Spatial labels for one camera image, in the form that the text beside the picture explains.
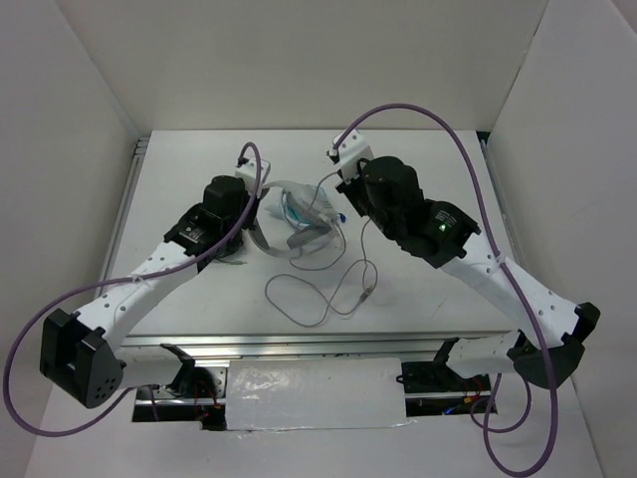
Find white gaming headphones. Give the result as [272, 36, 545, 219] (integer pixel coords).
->
[248, 180, 344, 260]

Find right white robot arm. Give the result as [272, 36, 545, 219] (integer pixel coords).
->
[336, 156, 600, 390]

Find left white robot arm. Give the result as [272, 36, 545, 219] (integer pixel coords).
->
[40, 175, 263, 408]

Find black headphones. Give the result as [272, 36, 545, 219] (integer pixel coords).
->
[209, 232, 244, 265]

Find teal cat-ear headphones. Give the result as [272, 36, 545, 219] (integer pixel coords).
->
[266, 189, 344, 231]

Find silver foil sheet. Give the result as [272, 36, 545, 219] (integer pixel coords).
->
[225, 358, 407, 431]

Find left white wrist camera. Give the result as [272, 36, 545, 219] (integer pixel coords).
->
[235, 157, 272, 197]

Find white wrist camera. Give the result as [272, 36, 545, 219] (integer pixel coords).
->
[235, 157, 272, 197]
[327, 129, 374, 183]

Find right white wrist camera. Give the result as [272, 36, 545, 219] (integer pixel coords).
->
[327, 129, 374, 183]

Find aluminium rail frame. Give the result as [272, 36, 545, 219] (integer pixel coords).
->
[110, 130, 511, 359]

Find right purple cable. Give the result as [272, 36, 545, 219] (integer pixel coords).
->
[333, 103, 561, 475]

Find purple cable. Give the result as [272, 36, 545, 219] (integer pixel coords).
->
[2, 142, 264, 439]
[333, 103, 561, 475]

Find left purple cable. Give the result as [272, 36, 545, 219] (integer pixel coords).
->
[2, 142, 264, 439]

